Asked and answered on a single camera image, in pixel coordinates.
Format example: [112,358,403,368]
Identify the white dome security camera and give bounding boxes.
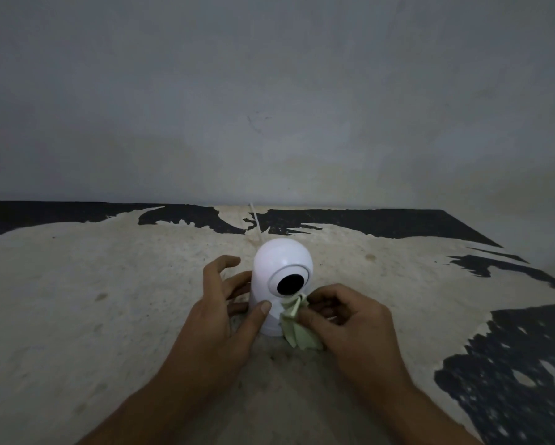
[249,239,315,338]

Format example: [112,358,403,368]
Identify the person's right forearm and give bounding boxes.
[370,380,484,445]

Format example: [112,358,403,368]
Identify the white power cable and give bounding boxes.
[248,202,266,246]

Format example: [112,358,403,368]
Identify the person's right hand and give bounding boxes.
[296,283,413,397]

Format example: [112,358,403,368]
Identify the person's left forearm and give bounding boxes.
[77,357,234,445]

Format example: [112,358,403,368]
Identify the person's left hand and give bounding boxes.
[170,255,273,377]

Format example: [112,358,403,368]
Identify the light green cleaning cloth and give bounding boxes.
[279,294,325,352]

